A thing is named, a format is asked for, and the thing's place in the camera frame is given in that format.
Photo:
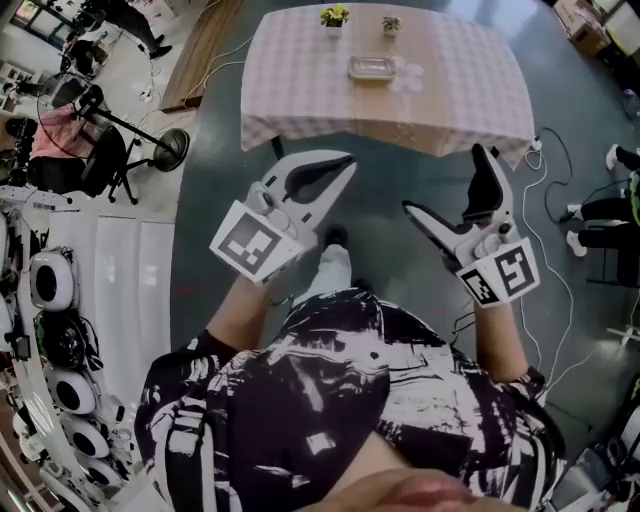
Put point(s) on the person's light trousers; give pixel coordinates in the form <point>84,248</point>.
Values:
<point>330,272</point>

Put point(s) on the white power strip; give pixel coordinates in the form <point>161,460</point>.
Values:
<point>536,145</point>
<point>146,93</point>

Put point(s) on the black round device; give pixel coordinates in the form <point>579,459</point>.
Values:
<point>62,340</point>

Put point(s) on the white panel board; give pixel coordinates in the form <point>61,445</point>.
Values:
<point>135,300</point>

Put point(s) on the row of white round devices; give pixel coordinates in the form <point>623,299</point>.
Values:
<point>36,280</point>

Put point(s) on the person's head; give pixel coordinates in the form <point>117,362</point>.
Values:
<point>400,492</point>

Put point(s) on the white metal rack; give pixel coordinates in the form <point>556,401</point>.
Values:
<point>25,192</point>

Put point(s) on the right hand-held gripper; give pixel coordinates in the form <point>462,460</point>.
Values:
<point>510,270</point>

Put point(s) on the cardboard box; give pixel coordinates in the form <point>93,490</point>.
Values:
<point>582,25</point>

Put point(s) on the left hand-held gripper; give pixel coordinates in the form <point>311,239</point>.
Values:
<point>245,242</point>

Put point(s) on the wooden floor platform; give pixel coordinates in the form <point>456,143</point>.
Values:
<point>200,55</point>

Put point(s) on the black table leg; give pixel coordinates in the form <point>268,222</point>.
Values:
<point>277,147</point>

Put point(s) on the yellow flower potted plant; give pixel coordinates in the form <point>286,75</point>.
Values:
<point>334,17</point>

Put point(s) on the clear plastic container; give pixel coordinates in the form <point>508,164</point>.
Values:
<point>372,78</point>

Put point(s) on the person's right forearm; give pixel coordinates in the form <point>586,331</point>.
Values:
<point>500,345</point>

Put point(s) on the small green potted plant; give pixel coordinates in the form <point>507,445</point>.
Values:
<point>391,25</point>

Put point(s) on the black office chair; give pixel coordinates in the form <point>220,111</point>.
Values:
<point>102,155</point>

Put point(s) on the pink checkered tablecloth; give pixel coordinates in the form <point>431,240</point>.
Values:
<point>300,85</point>

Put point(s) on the pink cloth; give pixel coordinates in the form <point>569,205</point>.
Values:
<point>55,132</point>

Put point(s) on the white stand frame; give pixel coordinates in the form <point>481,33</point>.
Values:
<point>625,334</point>

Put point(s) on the person's left forearm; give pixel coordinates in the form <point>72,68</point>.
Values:
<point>240,315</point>

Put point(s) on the person's black shoe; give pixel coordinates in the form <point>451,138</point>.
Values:
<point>336,235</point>

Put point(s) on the person's black white patterned shirt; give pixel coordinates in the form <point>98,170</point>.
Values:
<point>300,400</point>

